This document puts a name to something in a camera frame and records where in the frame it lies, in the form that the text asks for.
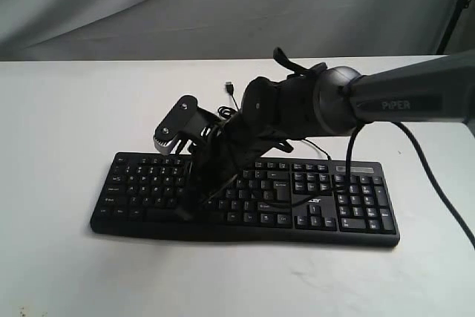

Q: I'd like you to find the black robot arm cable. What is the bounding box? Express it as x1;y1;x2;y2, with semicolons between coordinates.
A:
259;118;475;246

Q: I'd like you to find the grey backdrop cloth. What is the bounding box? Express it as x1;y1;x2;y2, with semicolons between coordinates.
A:
1;0;456;61

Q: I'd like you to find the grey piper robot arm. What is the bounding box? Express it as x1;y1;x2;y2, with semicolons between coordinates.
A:
177;51;474;220

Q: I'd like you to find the black USB cable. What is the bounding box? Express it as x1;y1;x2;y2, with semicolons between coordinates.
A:
217;80;333;163

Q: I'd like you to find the black stand pole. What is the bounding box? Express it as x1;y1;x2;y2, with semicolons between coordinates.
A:
436;0;472;55

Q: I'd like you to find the black acer keyboard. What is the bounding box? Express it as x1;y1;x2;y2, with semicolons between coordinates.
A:
90;152;400;247

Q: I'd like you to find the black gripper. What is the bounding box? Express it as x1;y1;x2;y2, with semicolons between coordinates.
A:
175;113;293;220

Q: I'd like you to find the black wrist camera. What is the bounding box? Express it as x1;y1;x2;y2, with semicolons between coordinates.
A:
153;95;220;155

